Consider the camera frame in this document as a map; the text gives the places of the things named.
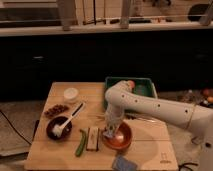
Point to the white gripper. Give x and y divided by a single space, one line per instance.
113 121

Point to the red bowl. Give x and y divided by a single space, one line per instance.
121 140

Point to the blue towel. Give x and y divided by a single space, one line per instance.
109 133

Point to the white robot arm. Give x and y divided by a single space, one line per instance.
194 118

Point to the white small bowl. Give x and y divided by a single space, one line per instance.
70 94

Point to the dark brown bowl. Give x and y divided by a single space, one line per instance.
66 131

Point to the wooden block brush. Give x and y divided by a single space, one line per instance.
93 137

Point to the orange fruit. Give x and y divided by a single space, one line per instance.
132 83

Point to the green plastic tray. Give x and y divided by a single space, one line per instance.
143 86

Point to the blue sponge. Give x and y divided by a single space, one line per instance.
122 164

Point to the green pepper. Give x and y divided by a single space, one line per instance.
82 143

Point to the pile of brown nuts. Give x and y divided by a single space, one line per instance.
55 110

